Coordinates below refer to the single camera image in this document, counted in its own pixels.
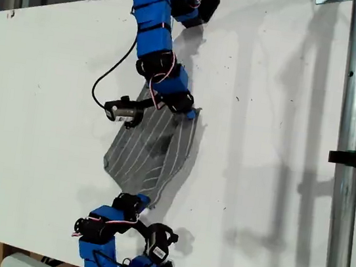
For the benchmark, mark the grey striped towel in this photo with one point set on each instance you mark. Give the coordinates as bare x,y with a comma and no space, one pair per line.
139,148

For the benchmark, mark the white box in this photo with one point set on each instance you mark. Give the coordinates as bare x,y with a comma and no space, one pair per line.
23,264

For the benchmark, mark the small metal table clip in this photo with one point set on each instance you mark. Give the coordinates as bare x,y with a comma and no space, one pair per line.
11,13

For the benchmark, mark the short black camera stalk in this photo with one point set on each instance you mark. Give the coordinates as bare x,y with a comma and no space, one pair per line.
147,103
143,228

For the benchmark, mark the black camera box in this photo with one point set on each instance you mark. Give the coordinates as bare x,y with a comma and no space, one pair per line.
158,248
123,112

